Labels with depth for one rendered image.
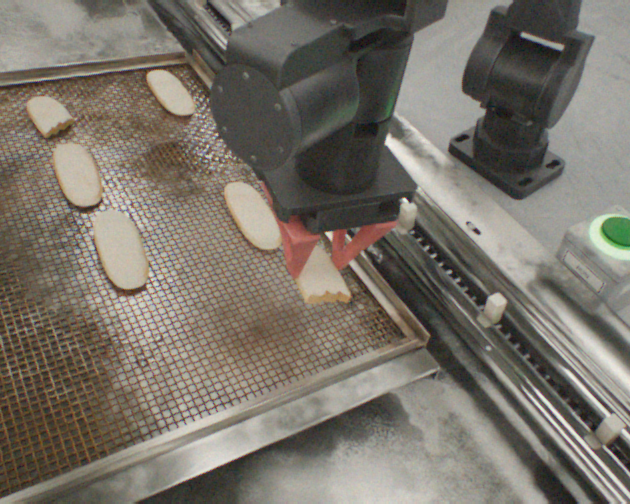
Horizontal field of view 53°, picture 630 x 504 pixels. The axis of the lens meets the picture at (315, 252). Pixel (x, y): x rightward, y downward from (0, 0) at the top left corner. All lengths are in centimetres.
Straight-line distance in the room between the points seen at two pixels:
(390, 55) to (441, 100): 54
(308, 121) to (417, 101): 58
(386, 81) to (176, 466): 28
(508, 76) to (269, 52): 42
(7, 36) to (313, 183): 57
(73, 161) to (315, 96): 38
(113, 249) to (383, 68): 29
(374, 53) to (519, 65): 35
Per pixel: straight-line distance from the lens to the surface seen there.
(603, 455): 58
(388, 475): 56
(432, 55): 100
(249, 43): 32
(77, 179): 64
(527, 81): 69
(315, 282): 49
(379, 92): 38
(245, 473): 56
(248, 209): 60
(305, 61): 32
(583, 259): 65
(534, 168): 80
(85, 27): 93
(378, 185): 44
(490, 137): 78
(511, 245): 66
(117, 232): 58
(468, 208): 69
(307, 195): 42
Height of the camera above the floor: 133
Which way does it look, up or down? 49 degrees down
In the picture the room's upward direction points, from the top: straight up
